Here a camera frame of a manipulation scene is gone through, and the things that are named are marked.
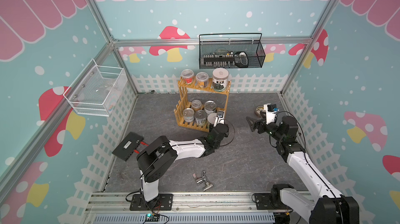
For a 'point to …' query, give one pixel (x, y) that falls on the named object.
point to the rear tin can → (209, 107)
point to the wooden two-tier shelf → (187, 93)
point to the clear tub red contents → (187, 75)
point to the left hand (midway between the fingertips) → (224, 122)
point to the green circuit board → (151, 217)
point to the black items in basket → (240, 59)
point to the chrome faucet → (202, 179)
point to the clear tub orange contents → (202, 78)
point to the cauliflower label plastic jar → (211, 117)
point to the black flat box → (124, 150)
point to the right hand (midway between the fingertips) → (254, 114)
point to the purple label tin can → (200, 116)
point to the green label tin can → (188, 115)
